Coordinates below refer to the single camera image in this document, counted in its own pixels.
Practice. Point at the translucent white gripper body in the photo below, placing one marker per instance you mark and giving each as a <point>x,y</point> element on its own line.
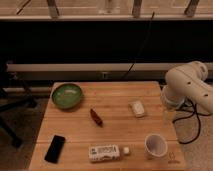
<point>168,114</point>

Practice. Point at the red chili pepper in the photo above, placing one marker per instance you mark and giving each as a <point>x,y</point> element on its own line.
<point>96,118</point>

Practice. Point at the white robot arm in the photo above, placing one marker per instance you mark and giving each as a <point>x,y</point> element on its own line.
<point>187,81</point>

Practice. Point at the white sponge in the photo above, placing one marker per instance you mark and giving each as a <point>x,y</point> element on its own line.
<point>137,108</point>

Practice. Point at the white paper cup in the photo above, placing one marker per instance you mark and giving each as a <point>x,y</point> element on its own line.
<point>155,146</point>

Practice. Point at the white labelled bottle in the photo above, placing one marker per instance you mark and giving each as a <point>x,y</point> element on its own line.
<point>104,153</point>

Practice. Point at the thin black rod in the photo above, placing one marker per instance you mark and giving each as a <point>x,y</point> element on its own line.
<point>142,46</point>

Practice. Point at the green ceramic bowl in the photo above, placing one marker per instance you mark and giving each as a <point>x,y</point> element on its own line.
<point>67,96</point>

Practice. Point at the black smartphone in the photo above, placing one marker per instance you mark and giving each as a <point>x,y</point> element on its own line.
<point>54,150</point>

